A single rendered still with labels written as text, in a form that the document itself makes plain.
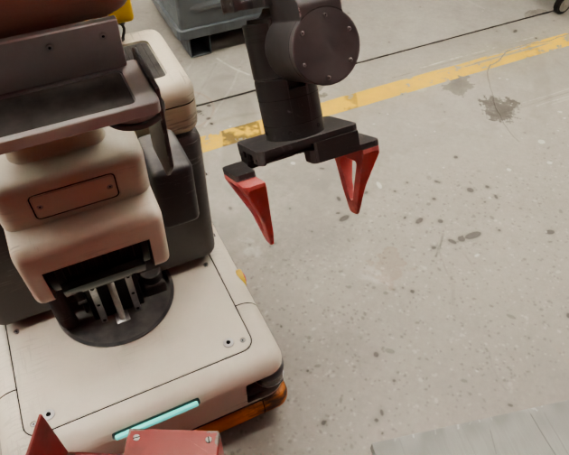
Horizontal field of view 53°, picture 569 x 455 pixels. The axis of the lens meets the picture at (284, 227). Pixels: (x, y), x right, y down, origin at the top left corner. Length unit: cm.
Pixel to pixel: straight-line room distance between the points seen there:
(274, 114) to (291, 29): 10
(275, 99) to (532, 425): 34
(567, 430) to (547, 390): 124
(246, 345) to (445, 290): 74
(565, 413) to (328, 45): 33
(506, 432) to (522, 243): 159
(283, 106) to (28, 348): 105
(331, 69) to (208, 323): 99
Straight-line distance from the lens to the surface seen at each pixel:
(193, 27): 274
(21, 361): 143
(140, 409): 130
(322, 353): 165
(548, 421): 50
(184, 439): 70
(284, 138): 53
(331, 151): 54
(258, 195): 52
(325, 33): 45
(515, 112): 260
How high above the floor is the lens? 142
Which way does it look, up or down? 47 degrees down
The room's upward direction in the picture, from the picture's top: straight up
